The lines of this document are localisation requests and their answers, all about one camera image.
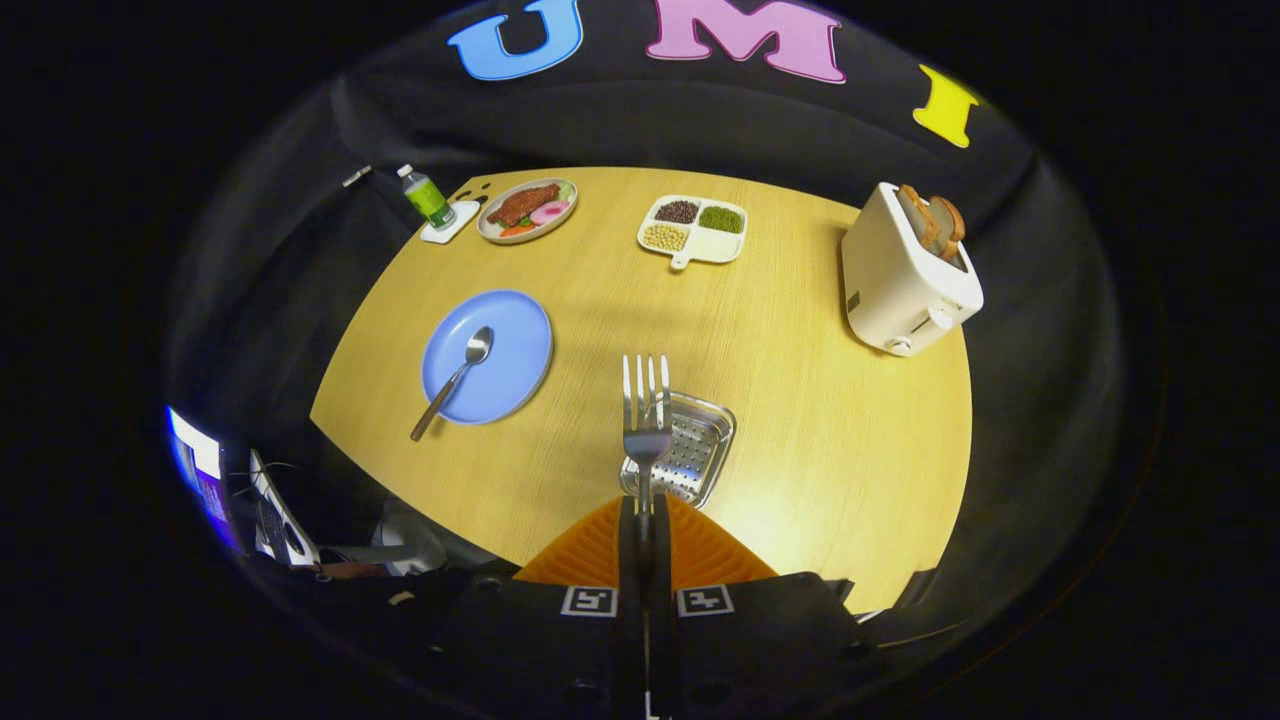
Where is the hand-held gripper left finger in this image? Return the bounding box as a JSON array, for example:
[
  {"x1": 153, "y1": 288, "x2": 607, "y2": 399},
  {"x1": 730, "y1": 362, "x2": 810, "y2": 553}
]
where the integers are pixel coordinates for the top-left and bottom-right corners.
[{"x1": 440, "y1": 495, "x2": 646, "y2": 720}]

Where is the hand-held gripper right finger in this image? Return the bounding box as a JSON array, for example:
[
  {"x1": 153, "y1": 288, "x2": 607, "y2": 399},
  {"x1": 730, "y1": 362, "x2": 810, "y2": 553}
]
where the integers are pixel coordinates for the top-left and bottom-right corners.
[{"x1": 645, "y1": 493, "x2": 866, "y2": 720}]

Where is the metal fork with dark handle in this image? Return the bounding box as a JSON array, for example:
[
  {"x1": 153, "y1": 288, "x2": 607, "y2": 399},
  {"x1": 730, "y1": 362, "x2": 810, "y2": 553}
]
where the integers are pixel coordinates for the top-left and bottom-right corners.
[{"x1": 622, "y1": 354, "x2": 674, "y2": 516}]

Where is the metal spoon with dark handle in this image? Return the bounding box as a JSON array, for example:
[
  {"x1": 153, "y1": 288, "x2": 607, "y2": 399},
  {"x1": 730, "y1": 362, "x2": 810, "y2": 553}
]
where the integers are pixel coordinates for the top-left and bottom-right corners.
[{"x1": 410, "y1": 326, "x2": 494, "y2": 443}]

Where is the metal drain basket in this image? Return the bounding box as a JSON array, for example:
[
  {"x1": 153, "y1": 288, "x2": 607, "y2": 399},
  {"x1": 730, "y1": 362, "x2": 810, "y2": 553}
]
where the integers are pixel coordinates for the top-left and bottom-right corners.
[{"x1": 619, "y1": 391, "x2": 738, "y2": 510}]

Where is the blue round plate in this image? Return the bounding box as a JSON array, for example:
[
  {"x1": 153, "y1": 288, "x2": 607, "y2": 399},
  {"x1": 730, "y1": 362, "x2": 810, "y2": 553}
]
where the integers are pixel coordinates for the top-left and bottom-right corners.
[{"x1": 421, "y1": 290, "x2": 554, "y2": 426}]

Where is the white toaster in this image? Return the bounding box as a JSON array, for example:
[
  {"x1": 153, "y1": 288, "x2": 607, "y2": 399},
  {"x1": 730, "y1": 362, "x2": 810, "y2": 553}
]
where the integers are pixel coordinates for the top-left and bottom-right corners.
[{"x1": 841, "y1": 182, "x2": 985, "y2": 357}]

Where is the white divided dish with beans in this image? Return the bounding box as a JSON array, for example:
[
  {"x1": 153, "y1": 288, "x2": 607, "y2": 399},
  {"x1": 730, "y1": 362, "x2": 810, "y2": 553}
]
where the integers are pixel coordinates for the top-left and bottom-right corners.
[{"x1": 637, "y1": 194, "x2": 748, "y2": 272}]

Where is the beige plate with food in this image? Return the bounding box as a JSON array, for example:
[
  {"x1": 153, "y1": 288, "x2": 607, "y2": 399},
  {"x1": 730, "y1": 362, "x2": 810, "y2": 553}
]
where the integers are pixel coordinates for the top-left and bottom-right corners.
[{"x1": 477, "y1": 178, "x2": 579, "y2": 245}]

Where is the bright screen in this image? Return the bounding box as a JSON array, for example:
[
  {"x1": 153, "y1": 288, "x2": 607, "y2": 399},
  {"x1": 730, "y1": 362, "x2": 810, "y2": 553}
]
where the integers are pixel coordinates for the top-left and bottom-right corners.
[{"x1": 168, "y1": 405, "x2": 241, "y2": 551}]

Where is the white square coaster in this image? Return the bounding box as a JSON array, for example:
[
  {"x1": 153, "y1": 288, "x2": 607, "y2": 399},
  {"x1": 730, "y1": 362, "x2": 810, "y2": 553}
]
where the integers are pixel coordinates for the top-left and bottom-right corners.
[{"x1": 420, "y1": 200, "x2": 482, "y2": 245}]

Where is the brown meat piece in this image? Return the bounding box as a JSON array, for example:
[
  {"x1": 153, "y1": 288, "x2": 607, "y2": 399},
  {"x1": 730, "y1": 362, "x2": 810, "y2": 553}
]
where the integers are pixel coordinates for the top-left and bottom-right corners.
[{"x1": 487, "y1": 183, "x2": 562, "y2": 228}]

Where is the green label plastic bottle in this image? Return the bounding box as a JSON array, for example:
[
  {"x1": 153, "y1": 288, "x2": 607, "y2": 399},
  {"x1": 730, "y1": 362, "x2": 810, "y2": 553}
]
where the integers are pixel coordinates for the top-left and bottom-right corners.
[{"x1": 397, "y1": 164, "x2": 457, "y2": 230}]

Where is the brown bread slice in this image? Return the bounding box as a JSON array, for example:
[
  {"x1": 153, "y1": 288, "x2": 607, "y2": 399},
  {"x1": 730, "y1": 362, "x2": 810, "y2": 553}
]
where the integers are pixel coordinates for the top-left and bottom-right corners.
[
  {"x1": 930, "y1": 195, "x2": 967, "y2": 263},
  {"x1": 897, "y1": 184, "x2": 941, "y2": 251}
]

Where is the white frame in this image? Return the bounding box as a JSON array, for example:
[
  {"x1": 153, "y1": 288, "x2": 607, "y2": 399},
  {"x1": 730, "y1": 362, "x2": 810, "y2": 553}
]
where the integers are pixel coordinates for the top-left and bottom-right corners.
[{"x1": 248, "y1": 448, "x2": 323, "y2": 571}]

